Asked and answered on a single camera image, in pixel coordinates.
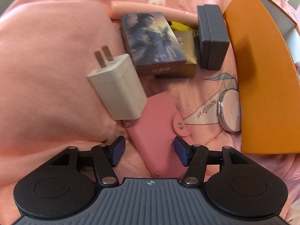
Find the round pink compact mirror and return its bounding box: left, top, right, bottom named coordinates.
left=217, top=89, right=242, bottom=134

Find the orange storage box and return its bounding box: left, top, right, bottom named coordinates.
left=224, top=0, right=299, bottom=155

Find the long pink case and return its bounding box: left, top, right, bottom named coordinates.
left=108, top=1, right=198, bottom=28

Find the white hand cream tube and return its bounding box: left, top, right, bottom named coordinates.
left=147, top=0, right=164, bottom=6

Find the dark grey small box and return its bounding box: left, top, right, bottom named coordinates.
left=197, top=4, right=230, bottom=71

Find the yellow tape measure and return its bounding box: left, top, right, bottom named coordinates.
left=168, top=20, right=198, bottom=38

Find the white wall charger plug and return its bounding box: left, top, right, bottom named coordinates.
left=87, top=46, right=147, bottom=120

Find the pink leather pouch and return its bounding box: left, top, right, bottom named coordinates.
left=122, top=91, right=194, bottom=178

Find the gold gift box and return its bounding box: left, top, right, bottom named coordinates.
left=155, top=31, right=197, bottom=78

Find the illustrated card box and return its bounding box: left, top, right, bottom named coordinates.
left=120, top=12, right=187, bottom=77

